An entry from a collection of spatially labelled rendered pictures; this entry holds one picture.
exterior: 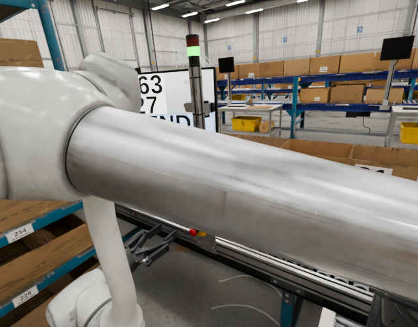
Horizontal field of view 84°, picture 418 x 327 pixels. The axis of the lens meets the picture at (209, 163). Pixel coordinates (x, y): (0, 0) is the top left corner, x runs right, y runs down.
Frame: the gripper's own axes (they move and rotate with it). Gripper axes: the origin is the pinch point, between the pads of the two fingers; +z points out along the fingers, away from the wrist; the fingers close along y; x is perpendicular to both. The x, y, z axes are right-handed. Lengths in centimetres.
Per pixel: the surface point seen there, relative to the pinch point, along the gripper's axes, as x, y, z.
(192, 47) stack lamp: -67, -1, 27
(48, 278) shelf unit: 1.2, 18.4, -34.4
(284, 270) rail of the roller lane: 23, -40, 27
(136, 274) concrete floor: 95, 82, 35
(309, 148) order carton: -4, -29, 115
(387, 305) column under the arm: -13, -68, -7
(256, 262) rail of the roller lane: 23.6, -27.5, 26.8
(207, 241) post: 21.8, -1.1, 26.2
